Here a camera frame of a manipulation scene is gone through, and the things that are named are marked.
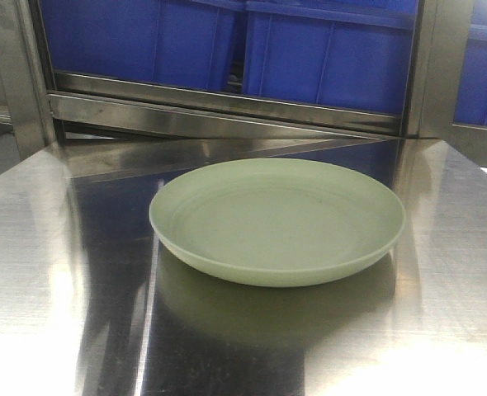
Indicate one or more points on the green round plate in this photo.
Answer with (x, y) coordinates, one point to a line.
(277, 222)

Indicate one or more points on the blue plastic bin left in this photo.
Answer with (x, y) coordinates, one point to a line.
(179, 43)

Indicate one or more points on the blue plastic bin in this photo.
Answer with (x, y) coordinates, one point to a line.
(471, 107)
(330, 54)
(179, 43)

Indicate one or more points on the blue plastic bin middle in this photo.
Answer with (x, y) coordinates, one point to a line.
(330, 54)

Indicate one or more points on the blue plastic bin right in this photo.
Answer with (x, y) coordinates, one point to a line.
(471, 107)

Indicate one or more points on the stainless steel shelf frame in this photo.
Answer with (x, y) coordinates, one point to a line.
(37, 100)

